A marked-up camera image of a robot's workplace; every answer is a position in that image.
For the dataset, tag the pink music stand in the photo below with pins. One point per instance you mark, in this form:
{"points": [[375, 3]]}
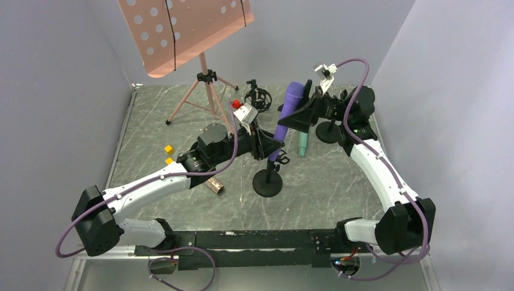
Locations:
{"points": [[168, 34]]}

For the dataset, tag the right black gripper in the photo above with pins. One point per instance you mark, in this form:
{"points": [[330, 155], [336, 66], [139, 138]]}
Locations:
{"points": [[314, 105]]}

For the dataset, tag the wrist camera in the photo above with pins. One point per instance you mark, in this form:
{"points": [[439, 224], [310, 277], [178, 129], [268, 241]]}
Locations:
{"points": [[245, 113], [325, 73]]}

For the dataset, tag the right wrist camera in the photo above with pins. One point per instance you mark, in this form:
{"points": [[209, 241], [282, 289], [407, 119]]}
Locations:
{"points": [[325, 73]]}

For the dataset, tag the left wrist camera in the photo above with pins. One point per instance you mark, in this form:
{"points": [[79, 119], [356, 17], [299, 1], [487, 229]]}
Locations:
{"points": [[245, 113]]}

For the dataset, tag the purple microphone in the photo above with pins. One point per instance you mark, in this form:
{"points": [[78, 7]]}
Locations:
{"points": [[292, 97]]}

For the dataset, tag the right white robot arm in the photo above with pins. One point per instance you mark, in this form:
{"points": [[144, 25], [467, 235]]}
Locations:
{"points": [[408, 220]]}

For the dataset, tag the teal microphone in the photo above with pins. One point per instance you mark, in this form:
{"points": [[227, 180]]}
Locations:
{"points": [[303, 143]]}

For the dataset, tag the glitter silver microphone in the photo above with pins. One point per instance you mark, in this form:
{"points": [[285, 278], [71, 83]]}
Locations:
{"points": [[214, 185]]}

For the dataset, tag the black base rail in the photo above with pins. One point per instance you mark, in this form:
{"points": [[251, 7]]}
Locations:
{"points": [[250, 248]]}

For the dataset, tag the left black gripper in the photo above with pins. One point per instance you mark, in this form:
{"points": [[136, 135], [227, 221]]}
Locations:
{"points": [[260, 143]]}

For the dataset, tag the black round-base mic stand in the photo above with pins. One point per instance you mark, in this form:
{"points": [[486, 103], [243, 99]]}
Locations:
{"points": [[267, 183]]}

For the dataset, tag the black tripod shock mount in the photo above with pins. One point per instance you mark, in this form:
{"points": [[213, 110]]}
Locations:
{"points": [[258, 97]]}

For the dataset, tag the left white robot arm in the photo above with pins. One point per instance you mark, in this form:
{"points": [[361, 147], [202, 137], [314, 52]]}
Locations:
{"points": [[102, 218]]}

